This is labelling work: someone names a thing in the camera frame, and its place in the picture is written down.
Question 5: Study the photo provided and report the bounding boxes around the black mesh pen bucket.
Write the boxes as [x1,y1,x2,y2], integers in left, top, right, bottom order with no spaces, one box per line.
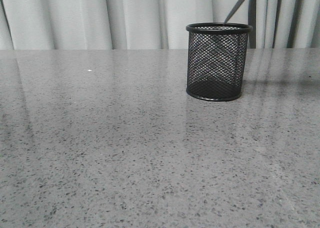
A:
[185,23,253,101]

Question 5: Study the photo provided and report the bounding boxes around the grey orange handled scissors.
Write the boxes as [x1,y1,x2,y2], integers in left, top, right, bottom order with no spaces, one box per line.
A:
[223,0,245,24]

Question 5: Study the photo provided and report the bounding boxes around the white pleated curtain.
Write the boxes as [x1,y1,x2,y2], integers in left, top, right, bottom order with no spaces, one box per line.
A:
[0,0,320,50]

